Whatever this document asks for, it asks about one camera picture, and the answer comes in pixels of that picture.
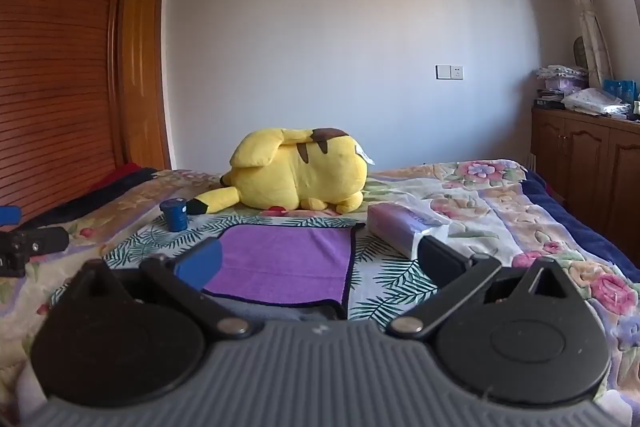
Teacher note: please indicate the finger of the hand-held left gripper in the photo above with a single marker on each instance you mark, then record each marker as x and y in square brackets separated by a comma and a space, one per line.
[8, 215]
[37, 241]

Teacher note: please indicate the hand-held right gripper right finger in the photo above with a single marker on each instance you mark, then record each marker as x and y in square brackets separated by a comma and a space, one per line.
[440, 259]

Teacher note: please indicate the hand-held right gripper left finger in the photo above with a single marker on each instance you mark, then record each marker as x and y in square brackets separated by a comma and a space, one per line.
[202, 263]

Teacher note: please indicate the purple towel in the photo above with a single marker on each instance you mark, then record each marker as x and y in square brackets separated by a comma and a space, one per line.
[287, 263]

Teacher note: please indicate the purple tissue pack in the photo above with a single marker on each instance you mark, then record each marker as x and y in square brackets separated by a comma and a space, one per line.
[400, 227]

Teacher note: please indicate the dark cloth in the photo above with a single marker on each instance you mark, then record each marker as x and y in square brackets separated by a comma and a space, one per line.
[80, 207]

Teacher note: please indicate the small blue cup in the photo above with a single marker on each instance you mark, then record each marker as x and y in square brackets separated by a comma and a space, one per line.
[174, 215]

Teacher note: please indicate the red cloth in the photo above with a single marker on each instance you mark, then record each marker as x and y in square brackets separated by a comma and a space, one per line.
[122, 174]

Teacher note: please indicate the yellow plush toy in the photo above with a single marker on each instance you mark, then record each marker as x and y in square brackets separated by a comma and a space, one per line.
[300, 172]

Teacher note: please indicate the navy blue blanket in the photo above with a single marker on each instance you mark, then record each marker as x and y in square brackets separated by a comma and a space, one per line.
[590, 237]

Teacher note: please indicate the wooden slatted wardrobe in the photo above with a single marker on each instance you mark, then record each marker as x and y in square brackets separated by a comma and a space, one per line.
[55, 57]

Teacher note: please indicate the wooden cabinet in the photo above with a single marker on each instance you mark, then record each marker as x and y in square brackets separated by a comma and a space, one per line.
[585, 157]

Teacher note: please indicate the black box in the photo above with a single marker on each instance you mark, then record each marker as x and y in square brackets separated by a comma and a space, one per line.
[549, 102]

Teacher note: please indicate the wooden door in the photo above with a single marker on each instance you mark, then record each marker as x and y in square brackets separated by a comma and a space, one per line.
[145, 57]

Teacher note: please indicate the stack of folded cloths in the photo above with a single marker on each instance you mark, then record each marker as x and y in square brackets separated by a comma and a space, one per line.
[562, 79]

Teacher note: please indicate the white printed cloth pile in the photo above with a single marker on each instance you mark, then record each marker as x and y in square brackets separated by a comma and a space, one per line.
[595, 102]

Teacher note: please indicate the blue box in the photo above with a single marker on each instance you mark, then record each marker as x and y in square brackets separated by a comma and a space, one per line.
[619, 91]

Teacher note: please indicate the round grey fan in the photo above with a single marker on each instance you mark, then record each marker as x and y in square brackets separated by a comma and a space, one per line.
[580, 52]

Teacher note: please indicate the white wall switch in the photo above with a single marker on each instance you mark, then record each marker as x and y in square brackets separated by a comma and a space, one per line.
[442, 72]

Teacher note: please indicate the white wall socket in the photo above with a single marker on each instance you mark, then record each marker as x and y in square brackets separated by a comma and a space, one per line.
[456, 72]

